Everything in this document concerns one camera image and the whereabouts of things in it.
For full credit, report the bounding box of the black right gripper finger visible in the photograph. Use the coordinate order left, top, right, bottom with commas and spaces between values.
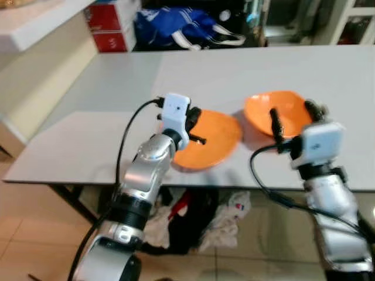
269, 108, 284, 141
304, 100, 329, 122

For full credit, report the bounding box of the black bag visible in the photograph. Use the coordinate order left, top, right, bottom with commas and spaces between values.
158, 187, 220, 255

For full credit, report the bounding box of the blue sports bag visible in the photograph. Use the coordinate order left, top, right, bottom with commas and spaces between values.
135, 7, 247, 50

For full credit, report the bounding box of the black table leg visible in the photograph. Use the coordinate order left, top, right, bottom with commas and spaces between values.
50, 184, 100, 226

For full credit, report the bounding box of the red cardboard box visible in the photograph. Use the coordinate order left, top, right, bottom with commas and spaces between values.
84, 0, 138, 53

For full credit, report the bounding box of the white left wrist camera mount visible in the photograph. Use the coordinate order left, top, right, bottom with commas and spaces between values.
159, 93, 192, 150

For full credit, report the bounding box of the white cloth with logo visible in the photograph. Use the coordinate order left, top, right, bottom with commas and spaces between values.
199, 190, 251, 252

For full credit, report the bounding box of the white crumpled cloth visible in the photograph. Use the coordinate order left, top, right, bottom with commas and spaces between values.
144, 202, 173, 246

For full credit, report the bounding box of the orange plastic plate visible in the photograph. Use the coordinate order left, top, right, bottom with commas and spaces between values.
172, 109, 243, 171

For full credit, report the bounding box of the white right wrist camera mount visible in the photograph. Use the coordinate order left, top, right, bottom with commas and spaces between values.
291, 121, 346, 170

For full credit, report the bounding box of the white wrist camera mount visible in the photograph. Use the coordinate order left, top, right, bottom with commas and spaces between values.
291, 121, 346, 170
159, 93, 192, 150

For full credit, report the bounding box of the orange plastic bowl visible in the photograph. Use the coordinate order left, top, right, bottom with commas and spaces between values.
244, 90, 313, 139

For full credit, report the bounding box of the white glass door cabinet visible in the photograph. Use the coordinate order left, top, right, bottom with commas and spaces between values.
313, 0, 375, 46

